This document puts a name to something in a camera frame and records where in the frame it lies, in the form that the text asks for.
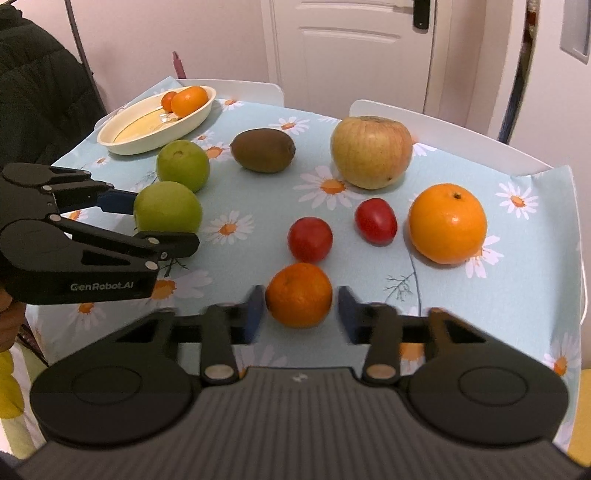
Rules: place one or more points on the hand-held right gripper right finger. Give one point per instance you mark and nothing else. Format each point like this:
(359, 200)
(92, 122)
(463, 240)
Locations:
(348, 314)

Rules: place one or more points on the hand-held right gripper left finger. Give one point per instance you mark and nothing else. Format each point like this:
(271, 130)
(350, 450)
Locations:
(253, 314)

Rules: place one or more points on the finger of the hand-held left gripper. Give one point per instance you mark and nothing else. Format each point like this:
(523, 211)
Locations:
(115, 203)
(175, 244)

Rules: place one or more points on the green apple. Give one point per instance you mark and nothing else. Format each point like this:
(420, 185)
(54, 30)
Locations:
(182, 164)
(168, 207)

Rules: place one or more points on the orange tangerine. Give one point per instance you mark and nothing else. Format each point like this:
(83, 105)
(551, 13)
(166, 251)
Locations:
(299, 295)
(189, 100)

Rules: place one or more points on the cream oval dish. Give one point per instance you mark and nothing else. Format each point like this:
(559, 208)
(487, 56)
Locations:
(138, 134)

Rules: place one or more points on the red cherry tomato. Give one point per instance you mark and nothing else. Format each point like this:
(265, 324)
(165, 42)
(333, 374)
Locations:
(310, 240)
(376, 221)

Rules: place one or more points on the small orange tomato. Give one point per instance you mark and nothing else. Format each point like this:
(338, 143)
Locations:
(167, 100)

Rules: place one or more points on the brown kiwi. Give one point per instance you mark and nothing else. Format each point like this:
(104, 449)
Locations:
(263, 150)

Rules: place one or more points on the large orange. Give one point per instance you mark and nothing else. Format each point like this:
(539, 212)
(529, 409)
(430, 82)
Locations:
(448, 224)

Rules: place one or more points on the large yellow red apple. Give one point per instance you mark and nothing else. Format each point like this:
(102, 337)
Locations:
(371, 152)

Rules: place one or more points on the person's left hand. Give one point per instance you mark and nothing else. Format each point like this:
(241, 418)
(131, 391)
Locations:
(8, 323)

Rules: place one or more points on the dark puffer jacket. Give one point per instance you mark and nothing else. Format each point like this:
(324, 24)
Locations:
(37, 92)

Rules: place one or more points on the grey metal pole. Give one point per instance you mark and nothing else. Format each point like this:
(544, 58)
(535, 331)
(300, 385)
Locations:
(80, 41)

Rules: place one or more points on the white chair back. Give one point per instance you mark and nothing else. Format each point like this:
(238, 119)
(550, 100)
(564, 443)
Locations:
(249, 90)
(461, 134)

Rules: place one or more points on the white door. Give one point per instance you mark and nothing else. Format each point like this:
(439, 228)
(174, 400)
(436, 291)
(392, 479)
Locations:
(351, 46)

